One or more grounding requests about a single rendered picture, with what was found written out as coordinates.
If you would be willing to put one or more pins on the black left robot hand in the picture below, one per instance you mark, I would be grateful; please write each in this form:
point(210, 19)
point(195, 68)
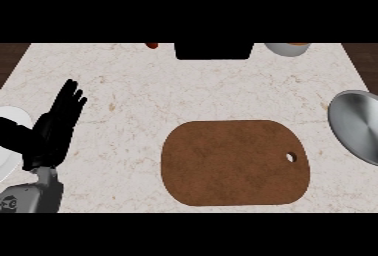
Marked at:
point(53, 130)

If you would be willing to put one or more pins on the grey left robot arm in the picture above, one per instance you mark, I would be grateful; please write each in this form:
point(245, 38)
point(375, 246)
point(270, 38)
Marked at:
point(34, 196)

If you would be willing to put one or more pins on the brown wooden cutting board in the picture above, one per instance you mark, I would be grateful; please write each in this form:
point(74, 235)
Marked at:
point(235, 162)

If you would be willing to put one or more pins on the silver metal pan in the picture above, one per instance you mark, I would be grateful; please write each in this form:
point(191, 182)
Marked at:
point(356, 126)

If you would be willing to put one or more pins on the red vegetable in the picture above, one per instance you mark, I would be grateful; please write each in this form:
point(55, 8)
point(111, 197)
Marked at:
point(152, 45)

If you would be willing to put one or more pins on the black appliance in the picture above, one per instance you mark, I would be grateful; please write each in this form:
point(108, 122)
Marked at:
point(213, 51)

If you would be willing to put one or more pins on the white bowl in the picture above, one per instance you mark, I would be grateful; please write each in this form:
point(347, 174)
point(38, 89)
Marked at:
point(288, 48)

